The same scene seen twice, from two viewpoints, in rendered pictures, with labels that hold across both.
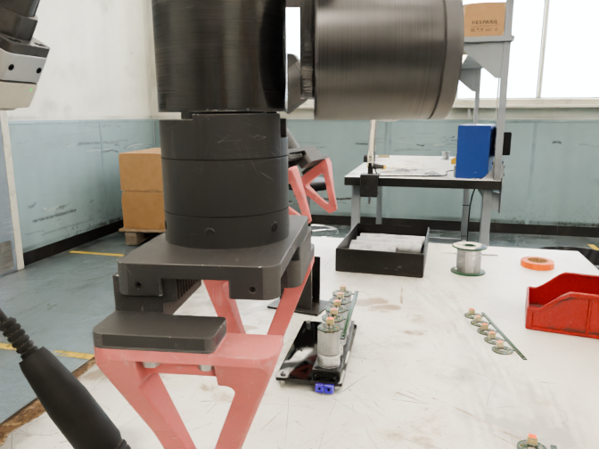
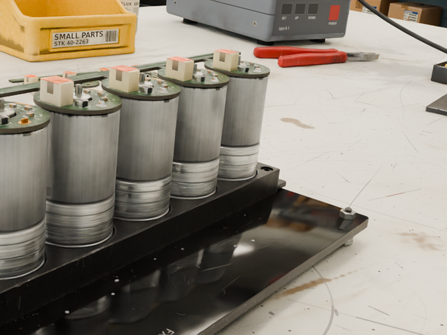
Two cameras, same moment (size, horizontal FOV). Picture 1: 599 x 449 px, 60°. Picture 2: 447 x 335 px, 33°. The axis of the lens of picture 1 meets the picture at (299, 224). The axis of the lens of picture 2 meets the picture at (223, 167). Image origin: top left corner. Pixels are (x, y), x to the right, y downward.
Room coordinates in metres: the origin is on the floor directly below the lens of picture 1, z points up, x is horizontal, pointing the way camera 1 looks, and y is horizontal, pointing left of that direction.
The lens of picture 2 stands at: (0.79, 0.06, 0.87)
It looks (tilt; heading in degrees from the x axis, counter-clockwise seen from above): 19 degrees down; 200
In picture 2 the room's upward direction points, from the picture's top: 7 degrees clockwise
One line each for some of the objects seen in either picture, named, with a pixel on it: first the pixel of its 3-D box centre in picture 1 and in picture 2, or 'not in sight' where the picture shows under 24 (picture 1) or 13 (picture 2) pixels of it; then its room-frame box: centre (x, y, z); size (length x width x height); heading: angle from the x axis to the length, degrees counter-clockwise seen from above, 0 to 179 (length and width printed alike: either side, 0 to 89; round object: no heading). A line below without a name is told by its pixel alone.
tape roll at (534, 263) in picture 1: (537, 263); not in sight; (0.97, -0.46, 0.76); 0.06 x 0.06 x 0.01
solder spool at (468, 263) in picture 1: (468, 257); not in sight; (0.93, -0.31, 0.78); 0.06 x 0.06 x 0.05
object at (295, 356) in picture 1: (320, 352); (170, 264); (0.58, -0.03, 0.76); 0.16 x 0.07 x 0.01; 168
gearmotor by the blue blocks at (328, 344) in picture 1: (328, 348); (229, 128); (0.52, -0.03, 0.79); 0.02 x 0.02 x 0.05
